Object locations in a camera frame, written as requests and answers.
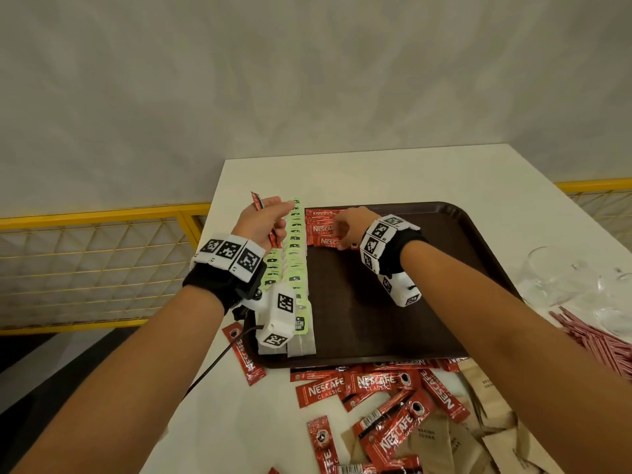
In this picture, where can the person's left hand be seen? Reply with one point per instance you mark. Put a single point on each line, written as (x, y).
(259, 224)

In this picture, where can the person's right hand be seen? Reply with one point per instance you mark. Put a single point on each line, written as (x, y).
(355, 224)

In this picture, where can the row of red Nescafe sachets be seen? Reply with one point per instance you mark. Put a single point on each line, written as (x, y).
(318, 222)

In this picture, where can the neat rows of tea bags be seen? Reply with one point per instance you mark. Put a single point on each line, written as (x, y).
(296, 251)

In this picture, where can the brown plastic tray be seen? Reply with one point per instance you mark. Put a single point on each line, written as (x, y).
(419, 301)

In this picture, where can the pile of red Nescafe sachets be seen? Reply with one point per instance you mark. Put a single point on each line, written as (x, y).
(375, 385)

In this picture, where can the clear glass cups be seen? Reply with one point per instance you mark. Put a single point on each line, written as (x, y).
(558, 276)

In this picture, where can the pile of brown sugar packets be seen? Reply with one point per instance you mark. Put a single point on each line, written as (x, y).
(489, 399)

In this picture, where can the pile of pink stirrer sticks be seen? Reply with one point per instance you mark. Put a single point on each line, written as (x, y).
(602, 345)

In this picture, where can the person's right forearm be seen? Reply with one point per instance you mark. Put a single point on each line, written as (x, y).
(518, 350)

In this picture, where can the person's left forearm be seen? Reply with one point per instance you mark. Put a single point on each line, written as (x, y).
(113, 389)

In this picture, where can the right wristband with marker tiles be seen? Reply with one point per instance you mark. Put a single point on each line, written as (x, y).
(380, 236)

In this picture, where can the wristband with marker tiles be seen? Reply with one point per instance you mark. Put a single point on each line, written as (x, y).
(380, 236)
(227, 251)

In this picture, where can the left wristband with marker tiles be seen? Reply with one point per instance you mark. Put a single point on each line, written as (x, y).
(227, 251)

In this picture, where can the marker cube on right wrist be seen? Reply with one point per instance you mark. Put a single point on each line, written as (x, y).
(402, 288)

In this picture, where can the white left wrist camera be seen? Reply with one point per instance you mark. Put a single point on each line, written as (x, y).
(279, 310)

